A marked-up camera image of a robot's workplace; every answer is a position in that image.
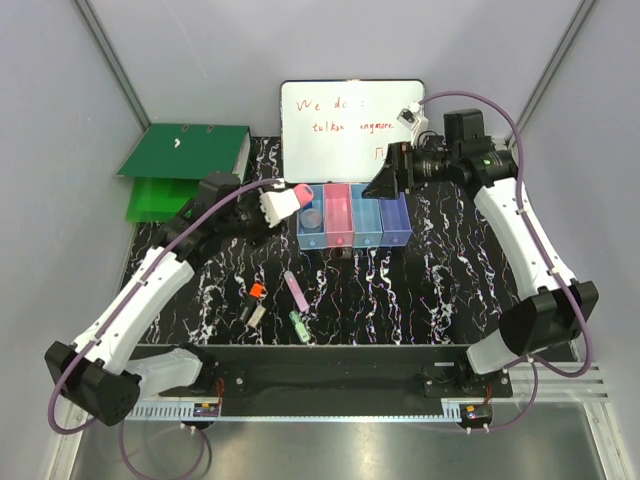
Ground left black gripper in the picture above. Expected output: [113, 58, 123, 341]
[219, 184, 289, 248]

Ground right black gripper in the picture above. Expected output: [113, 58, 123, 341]
[361, 141, 459, 200]

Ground light blue bin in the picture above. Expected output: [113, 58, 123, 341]
[350, 184, 383, 248]
[296, 185, 327, 250]

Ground pink bin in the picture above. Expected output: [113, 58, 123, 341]
[323, 183, 354, 248]

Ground pink transparent stapler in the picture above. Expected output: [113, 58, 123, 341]
[293, 184, 314, 208]

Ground small clear glue bottle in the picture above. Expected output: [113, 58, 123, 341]
[300, 208, 323, 232]

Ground orange black marker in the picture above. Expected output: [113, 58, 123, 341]
[238, 283, 265, 323]

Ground white dry-erase board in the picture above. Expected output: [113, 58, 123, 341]
[280, 79, 425, 184]

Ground pink eraser stick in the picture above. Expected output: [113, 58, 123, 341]
[284, 271, 310, 313]

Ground purple bin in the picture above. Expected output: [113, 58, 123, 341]
[379, 192, 412, 248]

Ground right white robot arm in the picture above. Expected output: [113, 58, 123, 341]
[363, 104, 599, 397]

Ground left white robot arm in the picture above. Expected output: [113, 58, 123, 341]
[44, 173, 288, 435]

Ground beige correction tape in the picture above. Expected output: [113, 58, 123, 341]
[247, 305, 266, 329]

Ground light green folder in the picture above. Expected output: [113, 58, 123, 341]
[125, 177, 199, 223]

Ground green white correction tape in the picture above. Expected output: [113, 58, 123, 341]
[289, 311, 311, 344]

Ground black marble pattern mat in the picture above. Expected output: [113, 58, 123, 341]
[97, 134, 544, 361]

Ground left circuit board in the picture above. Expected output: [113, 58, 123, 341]
[193, 402, 221, 417]

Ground circuit board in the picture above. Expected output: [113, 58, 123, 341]
[193, 402, 221, 417]
[464, 403, 493, 420]

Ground right circuit board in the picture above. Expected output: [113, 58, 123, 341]
[464, 403, 493, 420]

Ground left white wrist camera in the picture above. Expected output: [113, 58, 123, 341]
[259, 189, 301, 228]

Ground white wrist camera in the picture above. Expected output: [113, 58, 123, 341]
[259, 189, 301, 228]
[397, 102, 429, 147]

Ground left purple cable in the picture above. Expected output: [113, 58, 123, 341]
[47, 178, 286, 480]

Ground purple cable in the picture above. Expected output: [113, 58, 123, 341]
[47, 178, 286, 480]
[419, 90, 596, 435]

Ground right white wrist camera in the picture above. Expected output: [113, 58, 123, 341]
[397, 102, 429, 147]

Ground green ring binder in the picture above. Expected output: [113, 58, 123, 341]
[117, 123, 251, 182]

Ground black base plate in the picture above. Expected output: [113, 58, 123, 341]
[154, 343, 516, 419]

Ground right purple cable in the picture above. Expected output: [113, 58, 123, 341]
[419, 90, 596, 435]

